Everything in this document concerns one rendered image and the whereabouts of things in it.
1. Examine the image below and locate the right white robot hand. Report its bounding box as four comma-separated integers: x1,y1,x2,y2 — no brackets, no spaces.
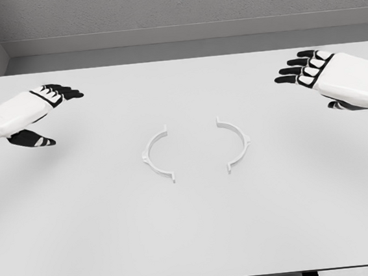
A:
271,44,368,119

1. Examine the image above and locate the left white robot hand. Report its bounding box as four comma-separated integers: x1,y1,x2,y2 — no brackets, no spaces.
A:
0,81,89,152

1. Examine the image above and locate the white pipe clamp half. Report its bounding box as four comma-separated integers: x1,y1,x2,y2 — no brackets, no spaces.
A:
138,124,177,186
215,113,255,176

